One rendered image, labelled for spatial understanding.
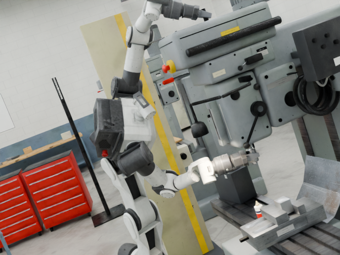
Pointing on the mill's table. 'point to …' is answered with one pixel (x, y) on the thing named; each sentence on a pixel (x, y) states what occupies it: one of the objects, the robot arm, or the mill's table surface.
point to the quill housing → (239, 110)
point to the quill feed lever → (259, 110)
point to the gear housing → (230, 64)
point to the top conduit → (233, 36)
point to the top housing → (196, 33)
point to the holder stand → (236, 185)
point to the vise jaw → (274, 214)
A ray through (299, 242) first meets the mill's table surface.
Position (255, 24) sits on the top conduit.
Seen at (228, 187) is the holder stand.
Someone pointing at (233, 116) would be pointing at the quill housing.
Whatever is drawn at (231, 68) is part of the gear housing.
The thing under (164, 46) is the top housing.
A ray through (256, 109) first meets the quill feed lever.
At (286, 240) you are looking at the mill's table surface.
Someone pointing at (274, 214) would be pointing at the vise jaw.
